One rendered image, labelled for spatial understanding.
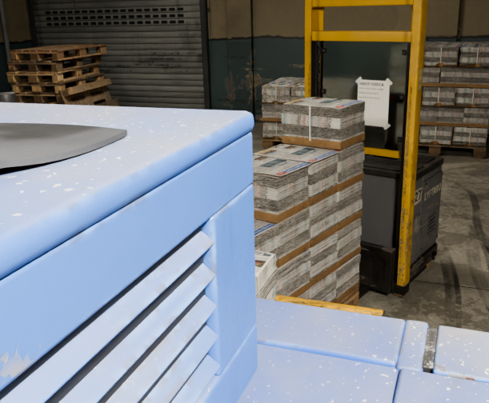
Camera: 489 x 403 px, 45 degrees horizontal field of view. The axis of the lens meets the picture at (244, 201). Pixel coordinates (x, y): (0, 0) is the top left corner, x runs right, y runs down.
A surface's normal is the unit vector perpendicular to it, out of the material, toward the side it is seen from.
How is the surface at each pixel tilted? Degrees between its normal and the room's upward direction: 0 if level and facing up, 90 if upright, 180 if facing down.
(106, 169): 0
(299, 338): 0
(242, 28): 90
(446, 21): 90
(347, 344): 0
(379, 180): 90
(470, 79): 90
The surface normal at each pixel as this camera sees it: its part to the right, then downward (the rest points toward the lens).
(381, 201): -0.61, 0.26
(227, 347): 0.94, 0.08
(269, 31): -0.35, 0.30
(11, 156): 0.11, -0.96
